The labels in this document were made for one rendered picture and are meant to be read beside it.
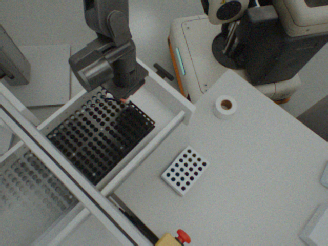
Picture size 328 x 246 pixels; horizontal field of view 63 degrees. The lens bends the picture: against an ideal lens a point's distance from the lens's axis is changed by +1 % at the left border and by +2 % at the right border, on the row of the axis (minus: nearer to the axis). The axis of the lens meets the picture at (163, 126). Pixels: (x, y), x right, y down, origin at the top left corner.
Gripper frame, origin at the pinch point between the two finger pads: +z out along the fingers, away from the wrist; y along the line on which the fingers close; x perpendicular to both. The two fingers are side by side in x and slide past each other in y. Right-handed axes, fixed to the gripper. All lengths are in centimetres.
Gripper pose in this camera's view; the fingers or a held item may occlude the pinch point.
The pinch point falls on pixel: (126, 96)
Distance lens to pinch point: 69.9
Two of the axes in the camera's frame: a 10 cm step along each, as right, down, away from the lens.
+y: -6.7, 6.7, -3.3
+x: 7.4, 6.4, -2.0
